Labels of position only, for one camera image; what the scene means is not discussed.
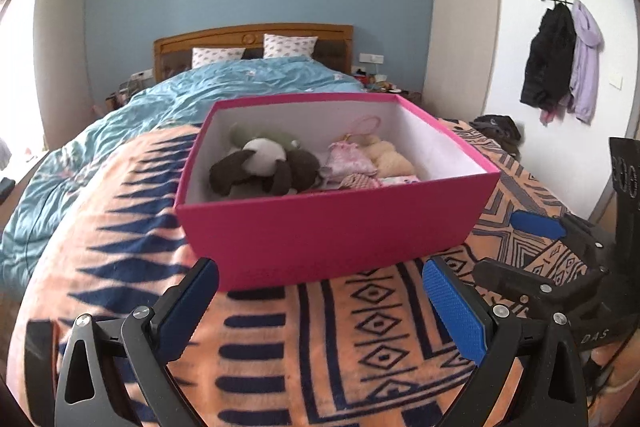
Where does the pink storage box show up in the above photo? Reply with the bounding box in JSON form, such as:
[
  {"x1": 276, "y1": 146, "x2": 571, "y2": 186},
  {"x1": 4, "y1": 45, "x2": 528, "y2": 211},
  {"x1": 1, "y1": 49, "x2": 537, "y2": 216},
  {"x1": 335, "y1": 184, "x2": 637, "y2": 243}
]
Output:
[{"x1": 175, "y1": 93, "x2": 499, "y2": 291}]

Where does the pink tissue pack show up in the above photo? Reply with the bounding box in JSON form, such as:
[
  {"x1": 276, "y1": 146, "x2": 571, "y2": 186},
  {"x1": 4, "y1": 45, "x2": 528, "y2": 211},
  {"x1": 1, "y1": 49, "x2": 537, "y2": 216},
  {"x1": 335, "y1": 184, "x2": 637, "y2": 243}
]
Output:
[{"x1": 378, "y1": 176, "x2": 421, "y2": 186}]

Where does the black hanging jacket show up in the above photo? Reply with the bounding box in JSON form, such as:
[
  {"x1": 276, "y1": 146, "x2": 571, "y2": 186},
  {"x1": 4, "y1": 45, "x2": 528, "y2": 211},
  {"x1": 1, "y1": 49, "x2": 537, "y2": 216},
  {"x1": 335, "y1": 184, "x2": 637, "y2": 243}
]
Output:
[{"x1": 520, "y1": 3, "x2": 576, "y2": 113}]

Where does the cream bunny plush toy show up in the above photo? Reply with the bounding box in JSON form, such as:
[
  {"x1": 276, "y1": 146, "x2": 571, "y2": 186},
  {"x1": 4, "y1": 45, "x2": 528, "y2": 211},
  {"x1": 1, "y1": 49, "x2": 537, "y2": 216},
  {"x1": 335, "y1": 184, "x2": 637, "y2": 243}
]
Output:
[{"x1": 360, "y1": 134, "x2": 416, "y2": 178}]

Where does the pink doll toy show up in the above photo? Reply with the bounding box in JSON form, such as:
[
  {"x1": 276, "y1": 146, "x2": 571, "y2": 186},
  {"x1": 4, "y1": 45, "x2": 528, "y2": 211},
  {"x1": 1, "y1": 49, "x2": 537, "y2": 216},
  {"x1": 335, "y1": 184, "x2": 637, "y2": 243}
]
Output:
[{"x1": 338, "y1": 172, "x2": 383, "y2": 190}]

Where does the wooden nightstand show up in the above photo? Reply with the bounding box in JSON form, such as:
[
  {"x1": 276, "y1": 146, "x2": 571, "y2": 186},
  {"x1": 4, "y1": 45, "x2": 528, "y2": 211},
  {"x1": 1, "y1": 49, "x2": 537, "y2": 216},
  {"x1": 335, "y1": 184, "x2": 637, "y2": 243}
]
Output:
[{"x1": 368, "y1": 82, "x2": 422, "y2": 105}]

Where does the lilac hanging hoodie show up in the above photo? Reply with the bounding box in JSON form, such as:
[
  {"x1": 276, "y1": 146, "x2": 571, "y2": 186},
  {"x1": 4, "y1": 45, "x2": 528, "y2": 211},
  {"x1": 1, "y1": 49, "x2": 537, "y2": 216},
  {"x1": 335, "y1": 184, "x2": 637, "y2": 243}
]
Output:
[{"x1": 568, "y1": 0, "x2": 603, "y2": 124}]

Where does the green frog plush toy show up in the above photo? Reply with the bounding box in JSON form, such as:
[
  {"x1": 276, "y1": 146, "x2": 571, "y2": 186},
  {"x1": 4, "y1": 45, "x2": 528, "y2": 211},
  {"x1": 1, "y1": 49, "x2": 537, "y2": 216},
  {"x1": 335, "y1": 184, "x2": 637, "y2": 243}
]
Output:
[{"x1": 208, "y1": 124, "x2": 321, "y2": 197}]

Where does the blue duvet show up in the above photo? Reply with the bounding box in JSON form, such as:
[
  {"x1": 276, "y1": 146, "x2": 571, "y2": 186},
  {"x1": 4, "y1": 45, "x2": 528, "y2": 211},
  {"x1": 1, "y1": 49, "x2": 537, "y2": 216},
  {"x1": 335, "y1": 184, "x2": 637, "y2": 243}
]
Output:
[{"x1": 1, "y1": 57, "x2": 363, "y2": 298}]

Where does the wooden headboard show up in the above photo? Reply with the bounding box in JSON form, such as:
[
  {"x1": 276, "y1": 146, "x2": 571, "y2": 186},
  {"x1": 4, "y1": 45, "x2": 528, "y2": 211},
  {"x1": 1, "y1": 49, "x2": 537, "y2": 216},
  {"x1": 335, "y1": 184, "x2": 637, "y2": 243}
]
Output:
[{"x1": 153, "y1": 23, "x2": 354, "y2": 83}]

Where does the left patterned pillow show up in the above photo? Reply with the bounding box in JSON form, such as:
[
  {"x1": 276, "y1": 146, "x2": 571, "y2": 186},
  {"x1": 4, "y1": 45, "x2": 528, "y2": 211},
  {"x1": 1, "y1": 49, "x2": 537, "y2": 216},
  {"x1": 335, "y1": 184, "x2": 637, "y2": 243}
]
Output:
[{"x1": 191, "y1": 48, "x2": 245, "y2": 69}]

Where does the patterned pillow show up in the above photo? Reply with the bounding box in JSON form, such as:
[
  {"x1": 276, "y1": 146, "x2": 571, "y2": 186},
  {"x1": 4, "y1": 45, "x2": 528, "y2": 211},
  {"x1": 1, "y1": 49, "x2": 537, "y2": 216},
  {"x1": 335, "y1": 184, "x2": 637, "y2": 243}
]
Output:
[
  {"x1": 262, "y1": 34, "x2": 318, "y2": 58},
  {"x1": 191, "y1": 48, "x2": 245, "y2": 69}
]

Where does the right patterned pillow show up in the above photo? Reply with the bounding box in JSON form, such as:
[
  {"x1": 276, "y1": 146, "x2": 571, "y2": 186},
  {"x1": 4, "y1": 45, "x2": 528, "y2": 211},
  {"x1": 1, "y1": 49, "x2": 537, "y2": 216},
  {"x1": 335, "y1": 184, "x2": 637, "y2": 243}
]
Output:
[{"x1": 262, "y1": 34, "x2": 318, "y2": 58}]

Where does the black camera box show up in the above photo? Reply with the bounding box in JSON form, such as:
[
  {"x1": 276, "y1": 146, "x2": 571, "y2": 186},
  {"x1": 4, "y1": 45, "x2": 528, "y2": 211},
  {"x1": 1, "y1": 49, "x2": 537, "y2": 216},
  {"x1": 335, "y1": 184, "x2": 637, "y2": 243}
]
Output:
[{"x1": 610, "y1": 138, "x2": 640, "y2": 291}]

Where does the white wall socket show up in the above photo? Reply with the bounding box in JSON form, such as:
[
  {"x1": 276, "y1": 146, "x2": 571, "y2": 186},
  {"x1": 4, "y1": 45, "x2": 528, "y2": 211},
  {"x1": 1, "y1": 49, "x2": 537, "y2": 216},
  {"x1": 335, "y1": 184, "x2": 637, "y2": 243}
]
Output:
[{"x1": 359, "y1": 53, "x2": 384, "y2": 65}]

